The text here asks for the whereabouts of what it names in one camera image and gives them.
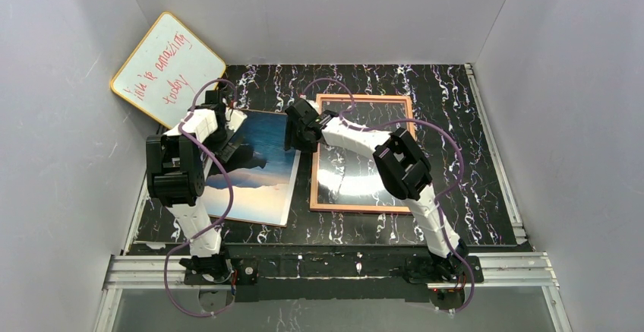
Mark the aluminium rail frame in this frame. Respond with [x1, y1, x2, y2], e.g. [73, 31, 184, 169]
[95, 65, 570, 331]

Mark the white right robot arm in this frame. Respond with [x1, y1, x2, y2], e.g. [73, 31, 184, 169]
[284, 99, 467, 261]

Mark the pink wooden picture frame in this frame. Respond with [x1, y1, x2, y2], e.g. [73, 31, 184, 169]
[308, 93, 418, 216]

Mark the yellow rimmed whiteboard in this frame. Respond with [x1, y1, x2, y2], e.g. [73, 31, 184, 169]
[109, 11, 226, 128]

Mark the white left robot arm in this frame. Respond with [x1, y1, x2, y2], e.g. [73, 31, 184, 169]
[145, 90, 247, 258]

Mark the black marble pattern board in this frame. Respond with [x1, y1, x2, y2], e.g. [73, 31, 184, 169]
[125, 64, 519, 256]

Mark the landscape photo board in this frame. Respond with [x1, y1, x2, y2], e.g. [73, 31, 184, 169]
[223, 110, 300, 226]

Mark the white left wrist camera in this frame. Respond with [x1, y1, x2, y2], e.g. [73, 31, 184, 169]
[225, 109, 248, 133]

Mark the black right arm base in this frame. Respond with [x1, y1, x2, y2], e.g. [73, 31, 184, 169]
[402, 255, 485, 286]

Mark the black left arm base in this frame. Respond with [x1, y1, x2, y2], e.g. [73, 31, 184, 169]
[179, 255, 259, 286]

